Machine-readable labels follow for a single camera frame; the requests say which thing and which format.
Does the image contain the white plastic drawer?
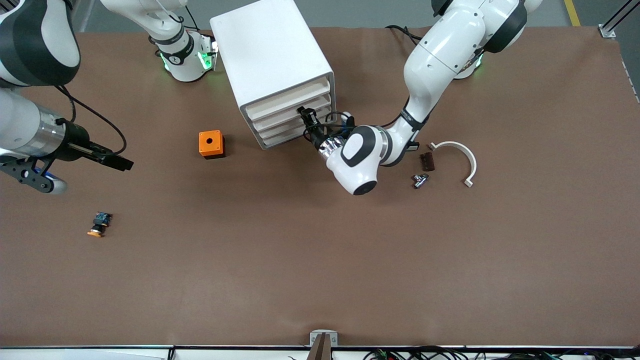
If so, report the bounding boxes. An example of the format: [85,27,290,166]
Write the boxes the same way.
[261,122,321,149]
[256,107,321,141]
[251,94,333,132]
[246,79,332,121]

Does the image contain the yellow mushroom push button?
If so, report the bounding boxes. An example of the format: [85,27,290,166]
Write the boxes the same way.
[87,212,113,238]

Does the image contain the white drawer cabinet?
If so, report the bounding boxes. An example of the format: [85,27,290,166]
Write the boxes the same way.
[210,0,337,151]

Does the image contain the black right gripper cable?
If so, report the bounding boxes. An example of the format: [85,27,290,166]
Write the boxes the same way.
[54,84,128,157]

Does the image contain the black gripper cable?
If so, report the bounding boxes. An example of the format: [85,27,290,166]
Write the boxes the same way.
[54,84,128,157]
[325,111,357,140]

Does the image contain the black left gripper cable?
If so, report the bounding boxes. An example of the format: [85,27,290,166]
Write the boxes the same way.
[325,111,357,140]

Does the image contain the orange button enclosure box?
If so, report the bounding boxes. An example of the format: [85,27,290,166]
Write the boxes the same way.
[198,130,226,160]

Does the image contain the black left arm base cable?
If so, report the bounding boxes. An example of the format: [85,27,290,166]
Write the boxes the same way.
[385,24,426,47]

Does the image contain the white semicircular plastic bracket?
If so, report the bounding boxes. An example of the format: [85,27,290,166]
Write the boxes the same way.
[428,141,478,188]

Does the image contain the white table edge rail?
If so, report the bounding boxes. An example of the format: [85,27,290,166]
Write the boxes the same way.
[0,345,640,360]

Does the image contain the grey metal table bracket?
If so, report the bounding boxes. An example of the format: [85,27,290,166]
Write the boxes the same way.
[307,330,339,360]

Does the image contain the aluminium frame profile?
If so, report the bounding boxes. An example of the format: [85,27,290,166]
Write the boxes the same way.
[598,0,640,39]

